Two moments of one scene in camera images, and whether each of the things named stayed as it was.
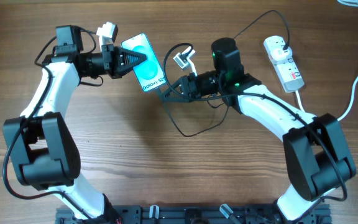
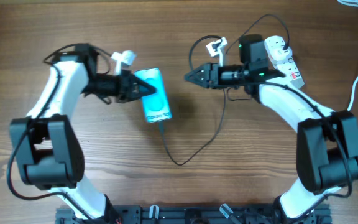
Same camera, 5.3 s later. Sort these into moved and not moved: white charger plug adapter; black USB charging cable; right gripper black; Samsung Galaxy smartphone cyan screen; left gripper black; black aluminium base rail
Moved: right gripper black; black USB charging cable; left gripper black; Samsung Galaxy smartphone cyan screen
Not moved: white charger plug adapter; black aluminium base rail
